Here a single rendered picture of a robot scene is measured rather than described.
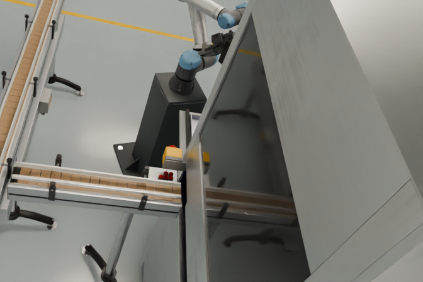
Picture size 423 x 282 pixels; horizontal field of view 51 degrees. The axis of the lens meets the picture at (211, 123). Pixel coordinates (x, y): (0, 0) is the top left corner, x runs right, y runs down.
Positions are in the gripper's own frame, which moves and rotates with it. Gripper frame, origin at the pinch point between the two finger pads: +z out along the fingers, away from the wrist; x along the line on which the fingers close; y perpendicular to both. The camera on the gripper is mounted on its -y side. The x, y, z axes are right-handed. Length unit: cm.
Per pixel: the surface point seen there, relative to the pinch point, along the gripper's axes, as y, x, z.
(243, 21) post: -36, 76, -47
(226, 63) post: -42, 65, -35
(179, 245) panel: -98, 35, 9
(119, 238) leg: -88, 21, 49
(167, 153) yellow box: -59, 36, 9
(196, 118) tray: -33.5, -0.2, 9.1
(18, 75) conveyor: -9, 58, 70
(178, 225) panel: -89, 32, 11
